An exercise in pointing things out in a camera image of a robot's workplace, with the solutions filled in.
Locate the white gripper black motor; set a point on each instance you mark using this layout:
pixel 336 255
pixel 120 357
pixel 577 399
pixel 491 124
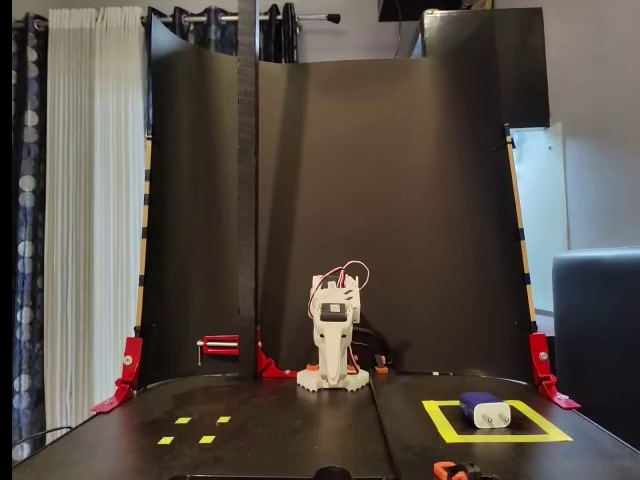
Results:
pixel 327 336

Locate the blue white charger block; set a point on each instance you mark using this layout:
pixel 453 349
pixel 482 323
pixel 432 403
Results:
pixel 480 417

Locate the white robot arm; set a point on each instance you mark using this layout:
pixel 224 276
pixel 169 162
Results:
pixel 321 287

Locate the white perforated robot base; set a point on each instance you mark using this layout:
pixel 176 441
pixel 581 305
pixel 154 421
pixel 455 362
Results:
pixel 310 382

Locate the orange black spring clamp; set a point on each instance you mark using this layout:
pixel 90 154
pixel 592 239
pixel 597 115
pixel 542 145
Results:
pixel 354 370
pixel 381 369
pixel 312 368
pixel 442 471

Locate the red screw clamp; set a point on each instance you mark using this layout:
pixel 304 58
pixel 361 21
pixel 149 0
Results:
pixel 222 345

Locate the small yellow tape marker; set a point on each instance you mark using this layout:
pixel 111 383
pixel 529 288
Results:
pixel 224 419
pixel 183 420
pixel 165 440
pixel 206 440

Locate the yellow tape square outline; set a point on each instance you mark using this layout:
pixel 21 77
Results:
pixel 500 438

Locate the black backdrop sheet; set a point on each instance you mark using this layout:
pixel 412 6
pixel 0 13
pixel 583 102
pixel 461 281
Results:
pixel 400 175

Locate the black vertical pole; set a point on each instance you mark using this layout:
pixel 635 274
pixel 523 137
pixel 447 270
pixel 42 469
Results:
pixel 247 150

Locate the yellow black striped stick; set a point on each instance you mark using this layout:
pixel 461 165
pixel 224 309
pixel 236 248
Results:
pixel 520 220
pixel 145 220

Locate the white cabinet door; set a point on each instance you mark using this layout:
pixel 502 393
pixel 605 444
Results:
pixel 545 200

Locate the dark blue armchair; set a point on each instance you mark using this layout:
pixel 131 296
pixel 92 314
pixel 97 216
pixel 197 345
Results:
pixel 600 325

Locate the white pleated curtain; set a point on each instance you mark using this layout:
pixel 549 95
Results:
pixel 95 200

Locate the dark blue curtain panel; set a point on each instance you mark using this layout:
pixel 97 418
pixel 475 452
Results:
pixel 277 40

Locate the metal curtain rod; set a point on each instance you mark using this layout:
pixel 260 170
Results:
pixel 312 19

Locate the dark blue dotted curtain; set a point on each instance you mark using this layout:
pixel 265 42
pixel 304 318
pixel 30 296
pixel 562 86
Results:
pixel 30 200

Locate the red pole base bracket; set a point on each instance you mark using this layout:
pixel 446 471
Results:
pixel 267 367

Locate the red corner bracket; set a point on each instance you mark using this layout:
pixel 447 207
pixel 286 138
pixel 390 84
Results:
pixel 540 350
pixel 131 360

